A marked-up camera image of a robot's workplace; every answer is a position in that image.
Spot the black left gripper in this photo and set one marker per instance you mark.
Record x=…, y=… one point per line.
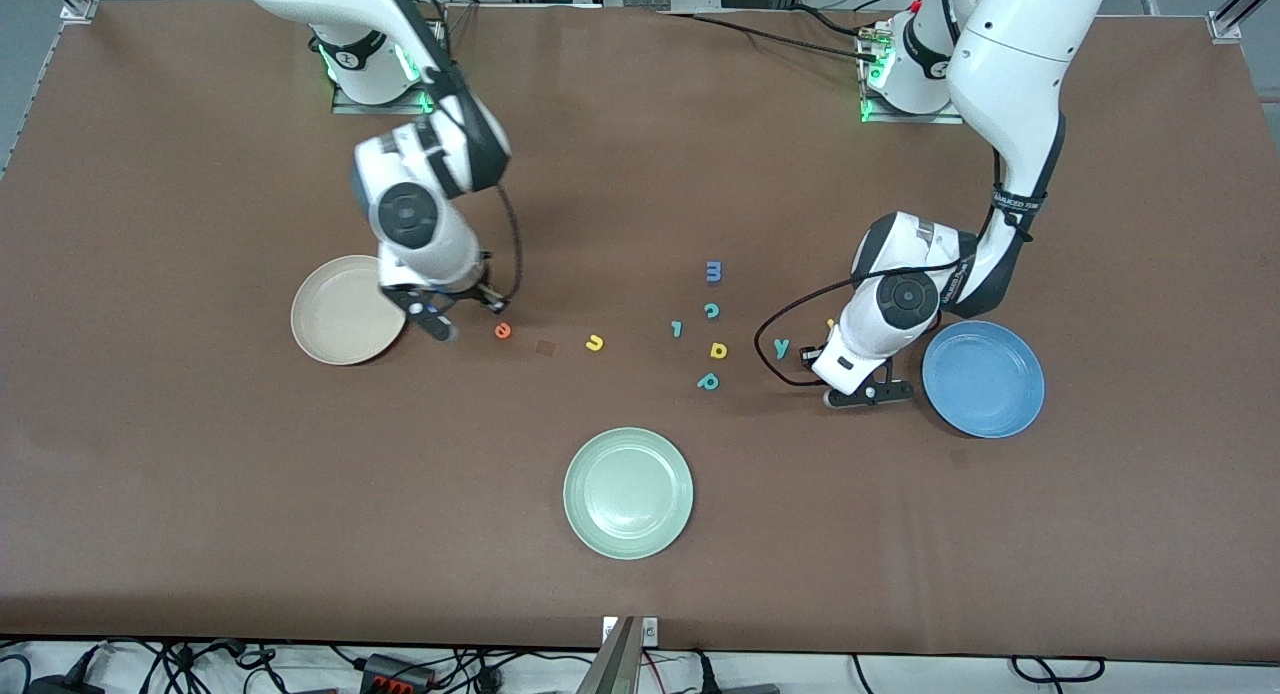
x=806, y=361

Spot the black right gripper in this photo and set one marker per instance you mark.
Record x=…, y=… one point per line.
x=472, y=290

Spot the teal foam letter y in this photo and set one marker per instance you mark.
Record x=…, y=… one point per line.
x=781, y=351

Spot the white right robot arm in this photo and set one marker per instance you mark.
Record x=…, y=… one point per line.
x=300, y=4

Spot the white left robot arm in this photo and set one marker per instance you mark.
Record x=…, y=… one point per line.
x=1010, y=64

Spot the beige round plate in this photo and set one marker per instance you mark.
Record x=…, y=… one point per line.
x=340, y=314

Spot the blue round plate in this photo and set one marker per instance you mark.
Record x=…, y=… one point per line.
x=985, y=384

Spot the teal foam letter p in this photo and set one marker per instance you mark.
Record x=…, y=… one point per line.
x=701, y=385

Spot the pale green round plate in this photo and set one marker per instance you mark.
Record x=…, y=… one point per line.
x=628, y=494

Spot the brown table cover sheet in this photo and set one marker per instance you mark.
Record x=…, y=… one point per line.
x=200, y=474

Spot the black power strip red switches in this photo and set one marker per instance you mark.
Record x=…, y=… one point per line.
x=395, y=679

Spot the aluminium profile bar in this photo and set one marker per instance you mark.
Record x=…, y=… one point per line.
x=612, y=669

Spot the small white bracket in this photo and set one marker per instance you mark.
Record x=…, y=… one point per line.
x=650, y=630

